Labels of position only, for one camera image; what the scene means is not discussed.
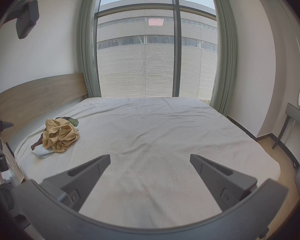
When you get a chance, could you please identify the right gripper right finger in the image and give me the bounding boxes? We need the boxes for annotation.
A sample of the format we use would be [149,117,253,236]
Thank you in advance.
[189,154,258,213]

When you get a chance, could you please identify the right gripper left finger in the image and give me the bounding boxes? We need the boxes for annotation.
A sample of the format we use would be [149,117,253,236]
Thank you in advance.
[41,154,111,212]

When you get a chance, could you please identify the tan shorts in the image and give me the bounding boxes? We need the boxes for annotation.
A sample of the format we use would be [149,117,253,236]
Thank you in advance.
[42,118,80,152]

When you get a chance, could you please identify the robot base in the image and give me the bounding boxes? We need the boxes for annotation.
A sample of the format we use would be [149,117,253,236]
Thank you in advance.
[0,169,32,234]

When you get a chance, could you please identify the bed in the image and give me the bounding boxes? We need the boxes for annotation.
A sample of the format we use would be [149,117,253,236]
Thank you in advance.
[0,73,280,229]

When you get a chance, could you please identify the brown garment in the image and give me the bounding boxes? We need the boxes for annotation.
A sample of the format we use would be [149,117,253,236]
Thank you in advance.
[31,134,44,151]

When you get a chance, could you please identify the pale blue garment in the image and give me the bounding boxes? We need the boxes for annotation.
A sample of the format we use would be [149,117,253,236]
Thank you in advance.
[32,145,54,159]

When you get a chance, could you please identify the grey dressing table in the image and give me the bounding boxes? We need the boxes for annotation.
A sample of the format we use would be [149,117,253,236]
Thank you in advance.
[272,103,300,164]

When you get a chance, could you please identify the grey-green curtain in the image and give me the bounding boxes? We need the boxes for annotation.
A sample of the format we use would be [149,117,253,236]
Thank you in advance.
[77,0,102,98]
[209,0,232,117]

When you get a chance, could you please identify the window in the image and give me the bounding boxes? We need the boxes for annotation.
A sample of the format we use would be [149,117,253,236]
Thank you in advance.
[94,0,218,101]

